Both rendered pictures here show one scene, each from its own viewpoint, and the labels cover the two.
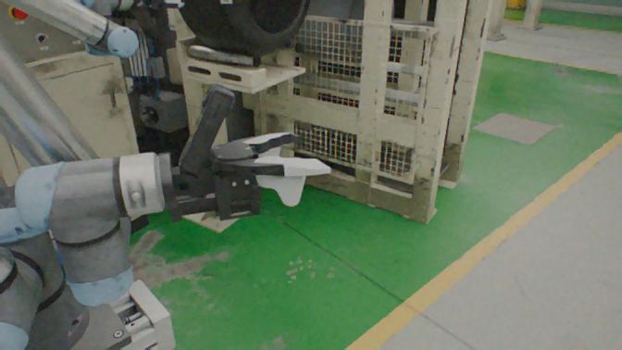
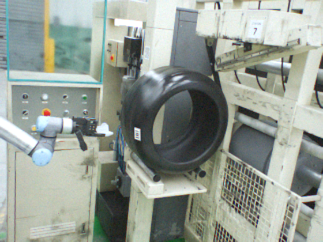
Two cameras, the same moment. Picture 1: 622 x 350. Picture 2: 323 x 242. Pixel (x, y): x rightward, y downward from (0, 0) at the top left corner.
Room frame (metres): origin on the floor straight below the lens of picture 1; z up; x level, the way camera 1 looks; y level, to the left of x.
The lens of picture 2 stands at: (0.23, -0.65, 1.67)
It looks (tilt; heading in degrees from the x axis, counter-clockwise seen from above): 16 degrees down; 31
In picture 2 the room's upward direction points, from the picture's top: 7 degrees clockwise
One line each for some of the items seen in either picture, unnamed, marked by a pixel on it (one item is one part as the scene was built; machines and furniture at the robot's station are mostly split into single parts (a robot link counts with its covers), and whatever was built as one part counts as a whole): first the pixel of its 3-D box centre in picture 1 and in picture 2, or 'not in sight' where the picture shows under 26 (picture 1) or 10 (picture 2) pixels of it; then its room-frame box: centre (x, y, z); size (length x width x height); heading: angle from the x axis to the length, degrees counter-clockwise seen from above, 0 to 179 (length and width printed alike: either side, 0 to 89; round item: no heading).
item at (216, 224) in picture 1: (217, 209); not in sight; (2.01, 0.50, 0.02); 0.27 x 0.27 x 0.04; 57
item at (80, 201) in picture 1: (77, 195); not in sight; (0.46, 0.28, 1.04); 0.11 x 0.08 x 0.09; 107
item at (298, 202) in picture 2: (330, 94); (229, 214); (2.04, -0.10, 0.65); 0.90 x 0.02 x 0.70; 57
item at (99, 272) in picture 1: (98, 251); not in sight; (0.48, 0.28, 0.94); 0.11 x 0.08 x 0.11; 17
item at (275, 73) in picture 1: (247, 72); (164, 179); (1.89, 0.27, 0.80); 0.37 x 0.36 x 0.02; 147
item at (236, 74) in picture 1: (224, 71); (143, 175); (1.77, 0.35, 0.83); 0.36 x 0.09 x 0.06; 57
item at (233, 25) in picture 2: not in sight; (245, 27); (2.07, 0.00, 1.71); 0.61 x 0.25 x 0.15; 57
